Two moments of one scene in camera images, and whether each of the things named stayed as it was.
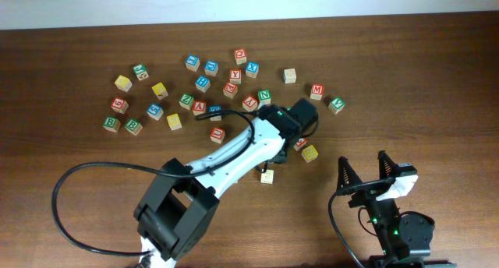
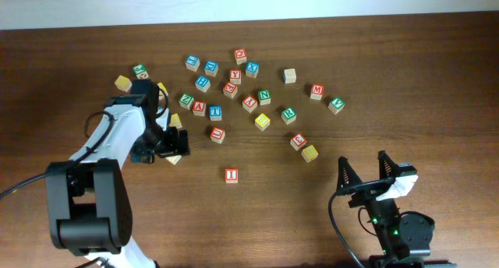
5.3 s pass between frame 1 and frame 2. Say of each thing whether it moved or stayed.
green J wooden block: stayed
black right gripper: stayed
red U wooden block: stayed
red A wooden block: stayed
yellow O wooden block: moved
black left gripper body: moved
